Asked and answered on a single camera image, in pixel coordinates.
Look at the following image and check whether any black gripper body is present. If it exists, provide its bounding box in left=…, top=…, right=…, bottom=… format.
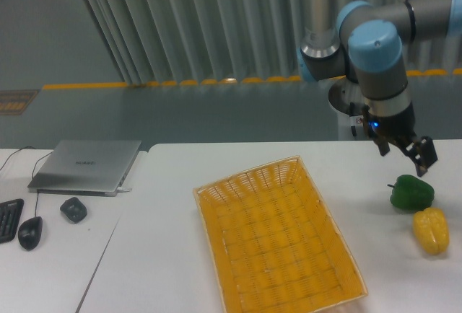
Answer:
left=362, top=103, right=417, bottom=151

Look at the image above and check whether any green bell pepper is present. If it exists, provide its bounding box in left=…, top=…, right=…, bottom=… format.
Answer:
left=389, top=175, right=435, bottom=211

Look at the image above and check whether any yellow bell pepper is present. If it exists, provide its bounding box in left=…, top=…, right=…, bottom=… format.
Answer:
left=412, top=207, right=450, bottom=255

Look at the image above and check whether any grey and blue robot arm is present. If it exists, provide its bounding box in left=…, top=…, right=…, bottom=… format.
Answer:
left=300, top=0, right=461, bottom=176

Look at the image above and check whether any yellow wicker basket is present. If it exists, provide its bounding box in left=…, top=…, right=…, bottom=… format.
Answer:
left=193, top=156, right=368, bottom=312

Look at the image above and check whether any grey pleated curtain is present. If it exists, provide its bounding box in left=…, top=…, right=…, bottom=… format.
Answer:
left=87, top=0, right=461, bottom=84

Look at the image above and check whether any silver closed laptop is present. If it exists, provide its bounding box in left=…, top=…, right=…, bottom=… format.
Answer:
left=28, top=140, right=141, bottom=196

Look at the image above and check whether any small black gadget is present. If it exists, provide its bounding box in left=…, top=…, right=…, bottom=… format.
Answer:
left=60, top=197, right=87, bottom=224

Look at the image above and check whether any black computer mouse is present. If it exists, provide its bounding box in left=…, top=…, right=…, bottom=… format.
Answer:
left=17, top=216, right=43, bottom=251

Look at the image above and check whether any black keyboard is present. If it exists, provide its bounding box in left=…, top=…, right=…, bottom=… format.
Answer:
left=0, top=199, right=24, bottom=244

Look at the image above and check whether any black robot cable with tag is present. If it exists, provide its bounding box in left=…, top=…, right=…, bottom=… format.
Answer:
left=348, top=102, right=365, bottom=138

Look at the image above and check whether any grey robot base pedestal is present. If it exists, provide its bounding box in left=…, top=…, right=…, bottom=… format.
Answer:
left=328, top=77, right=367, bottom=141

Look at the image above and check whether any black mouse cable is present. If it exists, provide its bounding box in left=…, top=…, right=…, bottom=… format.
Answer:
left=31, top=149, right=54, bottom=218

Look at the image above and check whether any black laptop cable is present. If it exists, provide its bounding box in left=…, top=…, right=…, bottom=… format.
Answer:
left=0, top=146, right=55, bottom=179

